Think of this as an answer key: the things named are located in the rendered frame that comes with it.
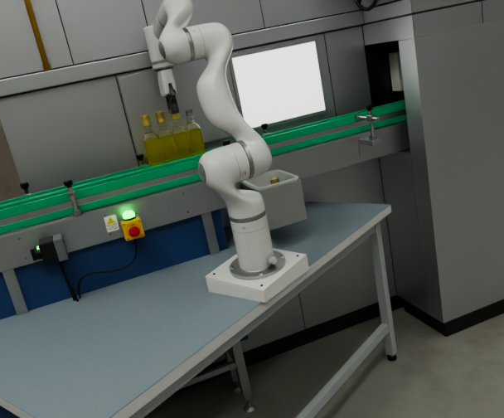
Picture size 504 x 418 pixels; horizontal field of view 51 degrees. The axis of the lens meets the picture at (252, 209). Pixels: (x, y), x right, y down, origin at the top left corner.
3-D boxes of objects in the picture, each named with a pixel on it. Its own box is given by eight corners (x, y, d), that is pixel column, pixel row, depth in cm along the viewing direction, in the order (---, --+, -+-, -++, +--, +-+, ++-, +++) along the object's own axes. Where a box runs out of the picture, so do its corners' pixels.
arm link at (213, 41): (223, 187, 169) (268, 173, 174) (235, 182, 157) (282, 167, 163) (172, 37, 168) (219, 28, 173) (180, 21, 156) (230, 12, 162)
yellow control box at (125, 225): (142, 232, 200) (138, 214, 198) (145, 237, 193) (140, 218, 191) (124, 237, 198) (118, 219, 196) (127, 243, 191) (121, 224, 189)
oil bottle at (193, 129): (207, 170, 223) (196, 119, 217) (210, 172, 218) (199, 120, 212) (194, 173, 222) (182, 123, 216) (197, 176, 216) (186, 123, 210)
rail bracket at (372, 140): (366, 153, 239) (360, 103, 233) (388, 157, 224) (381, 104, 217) (357, 155, 238) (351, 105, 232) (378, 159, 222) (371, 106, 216)
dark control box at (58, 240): (68, 254, 192) (61, 232, 190) (69, 260, 185) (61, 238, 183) (45, 260, 190) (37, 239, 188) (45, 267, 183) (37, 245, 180)
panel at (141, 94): (326, 112, 249) (314, 37, 240) (329, 112, 247) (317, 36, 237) (138, 158, 224) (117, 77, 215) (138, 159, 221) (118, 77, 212)
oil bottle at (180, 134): (194, 173, 221) (181, 123, 215) (197, 176, 216) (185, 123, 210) (181, 177, 220) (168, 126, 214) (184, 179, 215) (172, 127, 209)
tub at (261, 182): (281, 188, 221) (278, 168, 218) (304, 198, 200) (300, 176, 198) (242, 199, 216) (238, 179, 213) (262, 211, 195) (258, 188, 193)
